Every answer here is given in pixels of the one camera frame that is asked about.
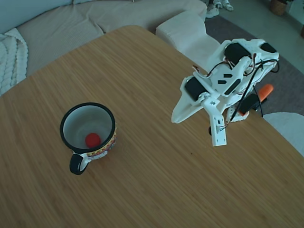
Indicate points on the red bottle cap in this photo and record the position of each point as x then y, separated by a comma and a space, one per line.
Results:
92, 140

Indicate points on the colourful patterned cup, black rim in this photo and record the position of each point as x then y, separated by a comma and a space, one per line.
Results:
78, 123

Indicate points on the white padded chair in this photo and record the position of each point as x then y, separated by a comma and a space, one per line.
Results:
287, 128
187, 33

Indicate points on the orange clamp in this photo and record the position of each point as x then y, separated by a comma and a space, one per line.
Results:
267, 90

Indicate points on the white sneaker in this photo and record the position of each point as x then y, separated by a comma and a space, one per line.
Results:
226, 5
211, 10

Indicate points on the grey rug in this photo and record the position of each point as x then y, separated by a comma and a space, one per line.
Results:
289, 78

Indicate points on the wicker basket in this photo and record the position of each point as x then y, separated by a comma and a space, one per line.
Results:
278, 8

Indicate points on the beige sofa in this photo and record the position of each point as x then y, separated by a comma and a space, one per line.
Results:
59, 31

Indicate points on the white knitted blanket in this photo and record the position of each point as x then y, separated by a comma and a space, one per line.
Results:
12, 59

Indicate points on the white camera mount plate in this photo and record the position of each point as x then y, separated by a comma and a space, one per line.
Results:
219, 135

